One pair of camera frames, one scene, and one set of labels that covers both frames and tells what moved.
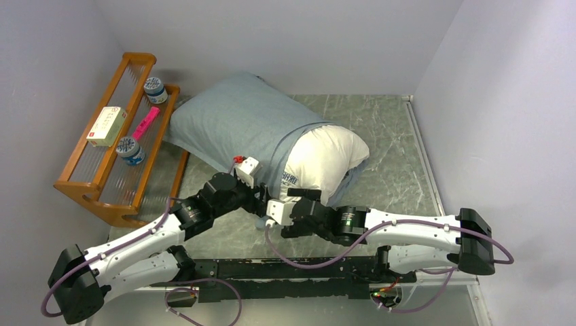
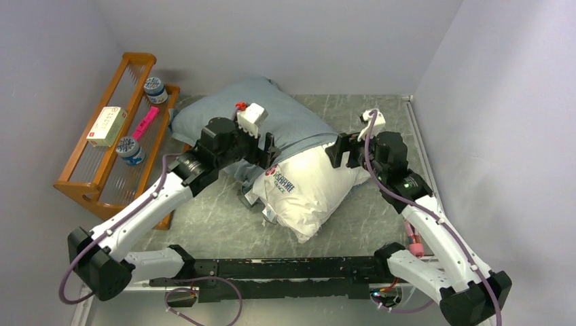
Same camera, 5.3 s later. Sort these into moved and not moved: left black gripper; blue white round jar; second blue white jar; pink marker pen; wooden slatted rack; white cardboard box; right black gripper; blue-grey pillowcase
Moved: right black gripper; left black gripper; blue-grey pillowcase
Not moved: white cardboard box; wooden slatted rack; pink marker pen; second blue white jar; blue white round jar
